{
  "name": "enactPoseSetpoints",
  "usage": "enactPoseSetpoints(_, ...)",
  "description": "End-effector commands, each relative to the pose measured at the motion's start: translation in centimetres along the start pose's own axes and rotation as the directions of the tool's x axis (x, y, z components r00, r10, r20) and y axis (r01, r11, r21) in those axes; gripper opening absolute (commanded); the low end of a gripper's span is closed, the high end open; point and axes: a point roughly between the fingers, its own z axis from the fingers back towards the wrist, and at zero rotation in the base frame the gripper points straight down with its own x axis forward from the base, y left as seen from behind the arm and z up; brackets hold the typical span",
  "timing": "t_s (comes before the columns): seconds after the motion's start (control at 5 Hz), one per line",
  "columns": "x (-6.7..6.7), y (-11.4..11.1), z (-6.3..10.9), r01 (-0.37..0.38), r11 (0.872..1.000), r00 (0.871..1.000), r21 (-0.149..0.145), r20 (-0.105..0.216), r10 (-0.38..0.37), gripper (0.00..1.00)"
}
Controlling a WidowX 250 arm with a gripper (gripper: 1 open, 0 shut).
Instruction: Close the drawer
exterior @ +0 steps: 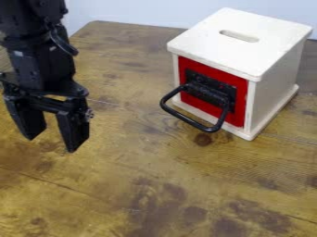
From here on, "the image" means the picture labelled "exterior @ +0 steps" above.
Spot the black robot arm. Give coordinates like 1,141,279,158
0,0,92,152

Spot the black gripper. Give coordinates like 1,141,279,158
0,46,92,153

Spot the black cable loop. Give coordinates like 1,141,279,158
48,25,80,57

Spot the white wooden box cabinet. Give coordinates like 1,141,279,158
167,7,312,141

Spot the black metal drawer handle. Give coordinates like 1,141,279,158
159,69,237,133

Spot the red drawer front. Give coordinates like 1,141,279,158
178,56,247,127

